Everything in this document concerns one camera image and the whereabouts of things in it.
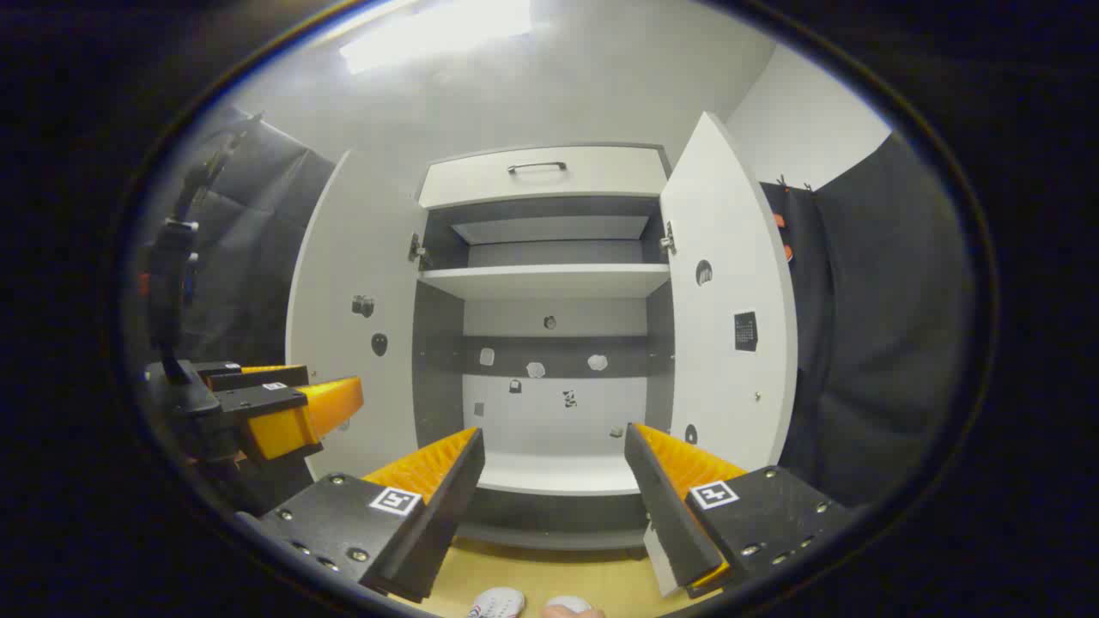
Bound camera sticker white cabinet door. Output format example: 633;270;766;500
286;150;430;482

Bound white shoe cabinet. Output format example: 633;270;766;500
286;112;799;550

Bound short white cabinet shelf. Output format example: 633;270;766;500
451;215;651;245

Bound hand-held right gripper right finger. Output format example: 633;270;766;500
624;422;855;600

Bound headphone sticker white cabinet door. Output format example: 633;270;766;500
659;112;799;473

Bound wide white cabinet shelf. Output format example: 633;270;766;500
418;264;671;300

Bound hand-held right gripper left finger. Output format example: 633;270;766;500
236;427;487;604

